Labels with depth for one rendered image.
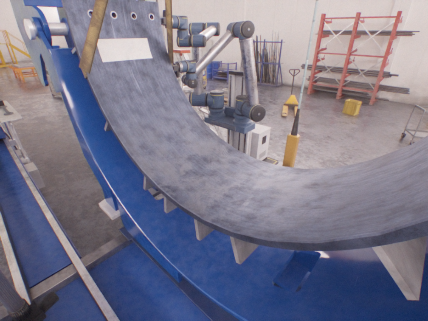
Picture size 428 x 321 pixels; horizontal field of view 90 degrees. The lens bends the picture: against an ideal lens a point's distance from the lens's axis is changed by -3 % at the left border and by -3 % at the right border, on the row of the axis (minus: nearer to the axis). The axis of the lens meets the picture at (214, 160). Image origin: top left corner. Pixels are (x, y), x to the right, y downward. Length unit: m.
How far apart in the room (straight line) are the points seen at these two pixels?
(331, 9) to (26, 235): 11.80
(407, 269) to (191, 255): 1.08
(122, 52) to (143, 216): 1.18
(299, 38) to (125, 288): 11.76
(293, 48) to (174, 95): 10.79
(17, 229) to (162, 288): 1.55
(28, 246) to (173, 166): 1.58
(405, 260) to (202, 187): 0.91
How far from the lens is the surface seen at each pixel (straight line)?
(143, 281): 1.94
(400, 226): 0.64
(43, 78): 2.65
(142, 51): 1.94
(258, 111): 2.63
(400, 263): 0.76
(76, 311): 1.99
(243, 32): 2.44
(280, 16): 12.83
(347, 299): 1.13
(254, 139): 3.43
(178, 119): 1.75
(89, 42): 1.69
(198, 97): 3.17
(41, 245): 2.49
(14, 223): 2.91
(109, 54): 1.83
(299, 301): 1.18
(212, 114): 3.18
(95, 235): 3.25
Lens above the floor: 2.14
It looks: 29 degrees down
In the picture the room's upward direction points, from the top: straight up
